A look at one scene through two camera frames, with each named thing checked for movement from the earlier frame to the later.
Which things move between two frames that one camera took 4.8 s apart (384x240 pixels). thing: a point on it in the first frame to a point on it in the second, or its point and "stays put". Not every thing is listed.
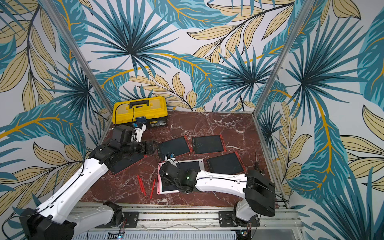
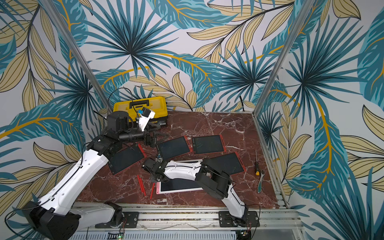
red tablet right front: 229,163 stays put
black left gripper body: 150,151 to 149,142
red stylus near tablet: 154,184 stays put
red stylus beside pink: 140,183 stays put
